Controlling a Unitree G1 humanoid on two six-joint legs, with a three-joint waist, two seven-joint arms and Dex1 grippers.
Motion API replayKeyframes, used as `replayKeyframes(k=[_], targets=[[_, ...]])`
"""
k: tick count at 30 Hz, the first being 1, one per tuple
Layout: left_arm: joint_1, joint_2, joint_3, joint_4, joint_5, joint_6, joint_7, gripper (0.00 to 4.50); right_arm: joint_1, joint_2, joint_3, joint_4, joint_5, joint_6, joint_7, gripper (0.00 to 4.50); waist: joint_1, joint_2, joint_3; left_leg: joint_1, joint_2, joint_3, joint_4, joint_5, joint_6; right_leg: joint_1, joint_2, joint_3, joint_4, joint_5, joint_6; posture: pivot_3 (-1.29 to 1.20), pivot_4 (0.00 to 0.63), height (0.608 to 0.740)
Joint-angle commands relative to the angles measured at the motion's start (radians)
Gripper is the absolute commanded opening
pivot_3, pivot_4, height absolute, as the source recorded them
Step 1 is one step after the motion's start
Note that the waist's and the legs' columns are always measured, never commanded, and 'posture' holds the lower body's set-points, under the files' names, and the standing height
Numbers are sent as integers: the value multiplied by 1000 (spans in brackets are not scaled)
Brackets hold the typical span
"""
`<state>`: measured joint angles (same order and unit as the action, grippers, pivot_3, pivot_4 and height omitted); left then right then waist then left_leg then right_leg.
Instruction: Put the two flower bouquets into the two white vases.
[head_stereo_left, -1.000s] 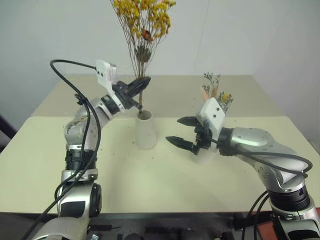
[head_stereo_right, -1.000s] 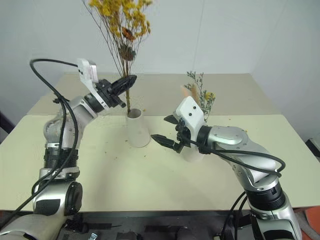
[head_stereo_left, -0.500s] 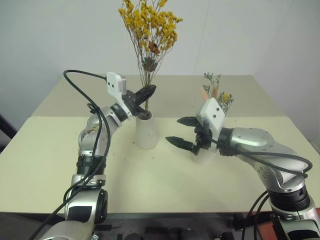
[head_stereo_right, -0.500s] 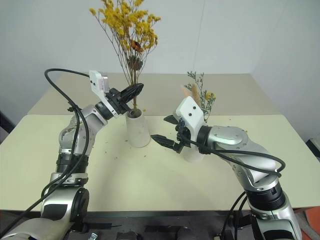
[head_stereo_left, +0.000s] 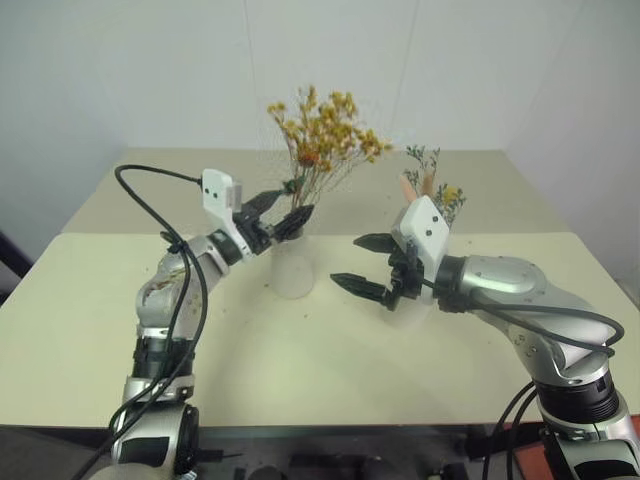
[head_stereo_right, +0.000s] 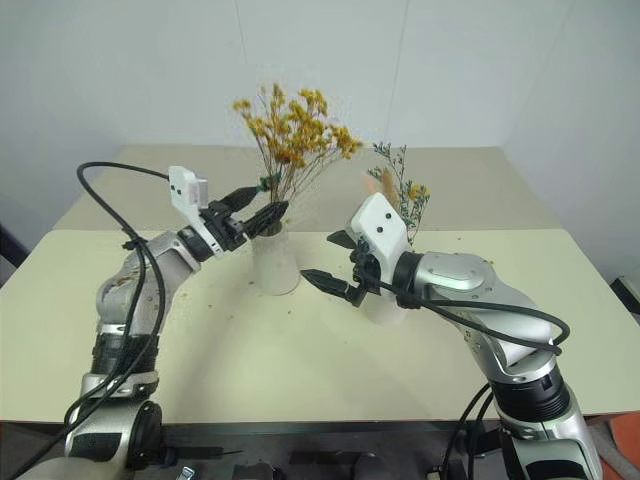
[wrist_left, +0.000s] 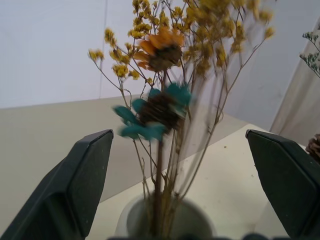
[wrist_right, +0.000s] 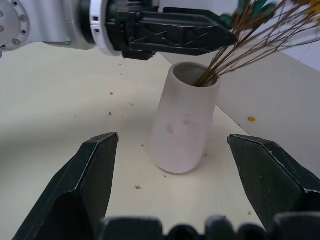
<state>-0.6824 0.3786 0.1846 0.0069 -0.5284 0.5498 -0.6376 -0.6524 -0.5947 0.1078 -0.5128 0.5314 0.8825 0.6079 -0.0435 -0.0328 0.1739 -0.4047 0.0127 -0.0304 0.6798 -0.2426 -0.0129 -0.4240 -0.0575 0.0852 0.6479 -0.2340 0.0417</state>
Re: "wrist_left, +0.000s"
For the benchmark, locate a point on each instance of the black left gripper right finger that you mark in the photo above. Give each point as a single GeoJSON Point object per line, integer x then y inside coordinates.
{"type": "Point", "coordinates": [287, 185]}

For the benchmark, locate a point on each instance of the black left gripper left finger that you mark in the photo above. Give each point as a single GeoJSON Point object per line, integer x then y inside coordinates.
{"type": "Point", "coordinates": [75, 185]}

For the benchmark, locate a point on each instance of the yellow dried flower bouquet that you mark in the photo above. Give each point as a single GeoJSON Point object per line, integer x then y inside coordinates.
{"type": "Point", "coordinates": [165, 107]}

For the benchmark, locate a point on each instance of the pale green dried flower bouquet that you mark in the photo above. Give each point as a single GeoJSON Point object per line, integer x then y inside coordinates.
{"type": "Point", "coordinates": [313, 147]}

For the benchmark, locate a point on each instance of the white ceramic vase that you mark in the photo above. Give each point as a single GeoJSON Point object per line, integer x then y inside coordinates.
{"type": "Point", "coordinates": [192, 220]}

